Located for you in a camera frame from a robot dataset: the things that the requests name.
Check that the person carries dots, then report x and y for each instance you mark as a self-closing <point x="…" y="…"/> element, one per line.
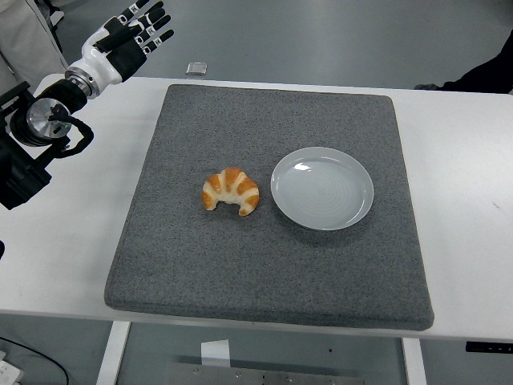
<point x="24" y="36"/>

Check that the small silver floor box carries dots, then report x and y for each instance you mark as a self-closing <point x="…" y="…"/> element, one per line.
<point x="196" y="68"/>

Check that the white power strip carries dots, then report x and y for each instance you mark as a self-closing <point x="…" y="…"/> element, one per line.
<point x="8" y="371"/>

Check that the golden croissant bread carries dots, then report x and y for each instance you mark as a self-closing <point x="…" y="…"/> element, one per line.
<point x="230" y="188"/>

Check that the grey felt mat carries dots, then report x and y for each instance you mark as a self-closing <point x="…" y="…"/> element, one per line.
<point x="248" y="264"/>

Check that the black table control panel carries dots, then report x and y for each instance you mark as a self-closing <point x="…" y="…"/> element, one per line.
<point x="489" y="347"/>

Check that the grey metal plate with screws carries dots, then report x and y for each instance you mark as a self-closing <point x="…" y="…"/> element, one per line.
<point x="264" y="377"/>

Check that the light grey round plate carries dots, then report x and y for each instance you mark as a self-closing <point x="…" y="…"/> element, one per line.
<point x="322" y="192"/>

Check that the white tape strip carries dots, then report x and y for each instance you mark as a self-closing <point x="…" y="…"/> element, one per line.
<point x="215" y="353"/>

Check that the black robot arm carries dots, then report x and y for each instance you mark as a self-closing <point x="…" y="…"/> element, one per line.
<point x="20" y="168"/>

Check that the person's leg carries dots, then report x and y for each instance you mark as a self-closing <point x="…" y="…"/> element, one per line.
<point x="485" y="74"/>

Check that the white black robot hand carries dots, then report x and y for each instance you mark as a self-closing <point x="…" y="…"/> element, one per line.
<point x="100" y="64"/>

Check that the white table leg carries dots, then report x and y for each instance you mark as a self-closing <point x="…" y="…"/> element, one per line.
<point x="112" y="353"/>
<point x="414" y="361"/>

